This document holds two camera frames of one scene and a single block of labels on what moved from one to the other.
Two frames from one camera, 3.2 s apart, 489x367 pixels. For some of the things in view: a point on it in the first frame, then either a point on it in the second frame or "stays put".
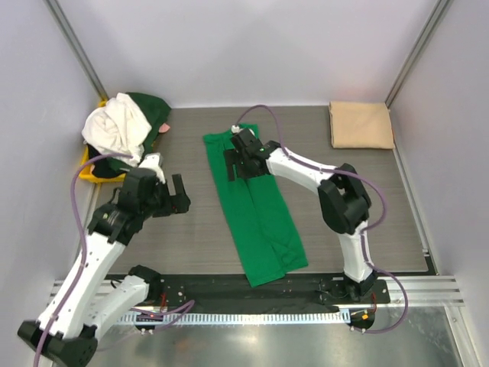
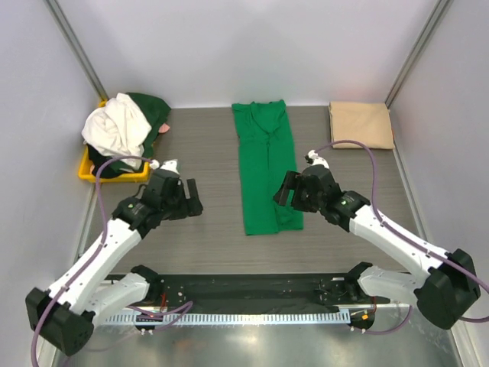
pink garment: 163,128 stays put
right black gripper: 232,157 -> 293,180
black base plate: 233,292 stays put
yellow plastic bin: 86,173 stays put
